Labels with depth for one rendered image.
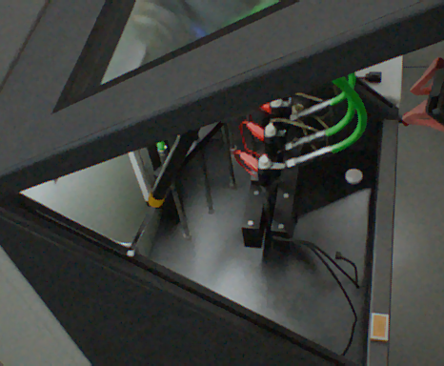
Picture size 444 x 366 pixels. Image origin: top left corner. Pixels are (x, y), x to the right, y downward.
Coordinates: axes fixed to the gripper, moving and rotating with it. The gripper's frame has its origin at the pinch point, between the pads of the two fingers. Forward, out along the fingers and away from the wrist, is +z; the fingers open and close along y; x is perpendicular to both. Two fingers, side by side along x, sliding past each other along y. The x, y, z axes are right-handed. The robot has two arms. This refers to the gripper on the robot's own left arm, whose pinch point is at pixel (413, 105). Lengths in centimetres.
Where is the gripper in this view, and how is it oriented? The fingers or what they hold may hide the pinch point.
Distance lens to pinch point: 99.3
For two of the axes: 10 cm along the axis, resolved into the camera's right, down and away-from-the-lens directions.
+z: -4.9, 1.1, 8.7
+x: 8.1, 4.3, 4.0
